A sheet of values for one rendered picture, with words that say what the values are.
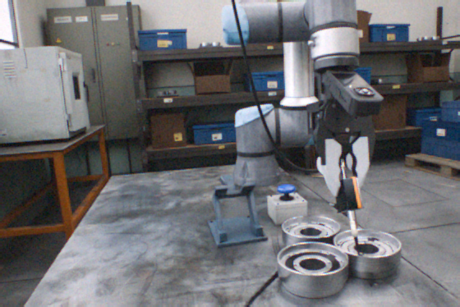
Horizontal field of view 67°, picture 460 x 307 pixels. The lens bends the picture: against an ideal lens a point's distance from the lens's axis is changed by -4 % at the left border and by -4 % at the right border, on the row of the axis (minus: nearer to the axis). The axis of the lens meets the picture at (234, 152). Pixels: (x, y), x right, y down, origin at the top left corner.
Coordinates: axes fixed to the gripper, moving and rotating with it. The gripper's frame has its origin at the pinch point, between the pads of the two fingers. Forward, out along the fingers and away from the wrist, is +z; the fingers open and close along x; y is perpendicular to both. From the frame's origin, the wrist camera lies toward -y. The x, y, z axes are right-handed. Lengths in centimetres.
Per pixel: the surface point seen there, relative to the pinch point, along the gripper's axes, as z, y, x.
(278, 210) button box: 7.1, 21.2, 5.9
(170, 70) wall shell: -93, 393, 35
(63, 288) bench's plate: 13.3, 5.6, 45.3
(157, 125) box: -26, 347, 52
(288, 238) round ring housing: 9.2, 7.5, 7.7
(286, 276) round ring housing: 11.2, -3.9, 11.6
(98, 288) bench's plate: 13.4, 4.4, 39.5
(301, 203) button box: 6.2, 21.1, 0.7
